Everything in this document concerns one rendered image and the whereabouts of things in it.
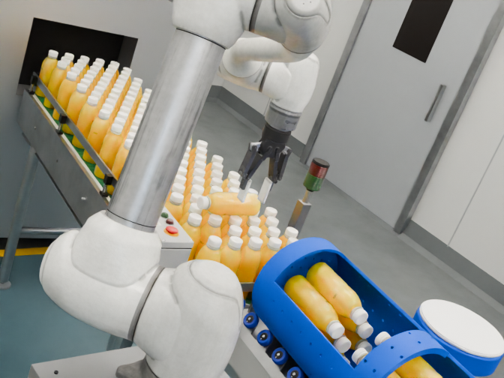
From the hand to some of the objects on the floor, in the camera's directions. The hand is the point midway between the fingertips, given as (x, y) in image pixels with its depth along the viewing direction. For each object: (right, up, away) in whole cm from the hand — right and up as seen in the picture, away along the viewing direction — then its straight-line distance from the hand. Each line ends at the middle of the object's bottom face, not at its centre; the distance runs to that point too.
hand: (253, 191), depth 202 cm
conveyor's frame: (-71, -74, +104) cm, 146 cm away
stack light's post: (-18, -100, +91) cm, 136 cm away
